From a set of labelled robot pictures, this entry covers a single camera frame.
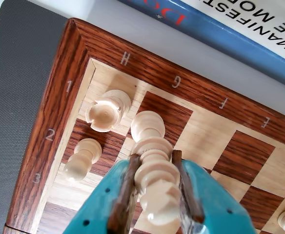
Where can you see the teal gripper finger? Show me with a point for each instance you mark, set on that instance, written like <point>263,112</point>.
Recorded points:
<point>213,204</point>
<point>101,204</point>

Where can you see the light wooden king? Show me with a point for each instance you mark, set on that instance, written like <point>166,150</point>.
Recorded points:
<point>152,136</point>

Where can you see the light wooden rook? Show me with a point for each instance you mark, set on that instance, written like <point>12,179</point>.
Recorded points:
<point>108,111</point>

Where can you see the wooden chessboard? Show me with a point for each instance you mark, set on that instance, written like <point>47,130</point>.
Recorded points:
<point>252,156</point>

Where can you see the grey mat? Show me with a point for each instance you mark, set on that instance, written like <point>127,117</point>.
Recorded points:
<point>15,97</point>

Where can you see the blue Dodo book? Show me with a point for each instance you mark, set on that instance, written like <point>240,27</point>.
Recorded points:
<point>230,42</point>

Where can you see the white Manifeste de Mode book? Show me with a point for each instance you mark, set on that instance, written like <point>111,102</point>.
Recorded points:
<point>267,19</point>

